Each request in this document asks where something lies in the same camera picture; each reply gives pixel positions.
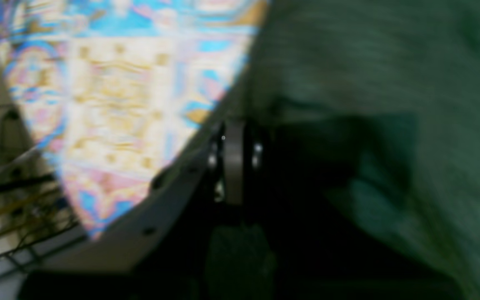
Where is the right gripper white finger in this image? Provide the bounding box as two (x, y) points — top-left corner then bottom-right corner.
(43, 121), (245, 273)

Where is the dark green long-sleeve shirt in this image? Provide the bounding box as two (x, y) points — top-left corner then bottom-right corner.
(157, 0), (480, 300)

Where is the patterned pastel tablecloth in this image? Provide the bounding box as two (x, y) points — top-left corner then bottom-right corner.
(0, 0), (270, 238)

